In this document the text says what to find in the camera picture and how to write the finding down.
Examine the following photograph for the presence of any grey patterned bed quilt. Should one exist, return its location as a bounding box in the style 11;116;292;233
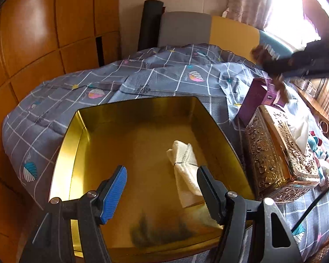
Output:
1;43;329;262

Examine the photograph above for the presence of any red knit sock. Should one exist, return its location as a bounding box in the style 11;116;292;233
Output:
308;131;323;156

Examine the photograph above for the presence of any wooden wardrobe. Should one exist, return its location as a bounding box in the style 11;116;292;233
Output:
0;0;120;262

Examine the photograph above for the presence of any ornate gold tissue box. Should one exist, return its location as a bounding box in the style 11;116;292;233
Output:
245;105;320;204

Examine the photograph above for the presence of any black cable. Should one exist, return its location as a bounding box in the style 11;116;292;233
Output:
290;178;329;233

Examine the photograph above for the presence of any wooden side table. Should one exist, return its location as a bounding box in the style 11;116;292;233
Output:
296;84;329;132

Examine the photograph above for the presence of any pink patterned curtain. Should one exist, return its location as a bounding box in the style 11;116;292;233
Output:
222;0;272;30

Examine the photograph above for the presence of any purple cardboard box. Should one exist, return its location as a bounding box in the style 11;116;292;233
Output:
238;78;286;127

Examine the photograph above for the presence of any cream cloth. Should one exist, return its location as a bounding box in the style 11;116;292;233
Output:
166;140;203;208

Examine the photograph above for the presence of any black rolled mat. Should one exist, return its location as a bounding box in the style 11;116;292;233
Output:
137;0;165;51

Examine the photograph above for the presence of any white tissue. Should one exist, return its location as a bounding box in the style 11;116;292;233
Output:
288;115;309;154

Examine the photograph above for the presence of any brown satin scrunchie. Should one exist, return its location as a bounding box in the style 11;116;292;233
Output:
251;44;289;103

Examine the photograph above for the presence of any gold metal tin box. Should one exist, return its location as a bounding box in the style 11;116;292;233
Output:
50;97;254;262

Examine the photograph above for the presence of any grey yellow blue headboard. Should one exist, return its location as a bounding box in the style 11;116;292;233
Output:
158;11;292;61

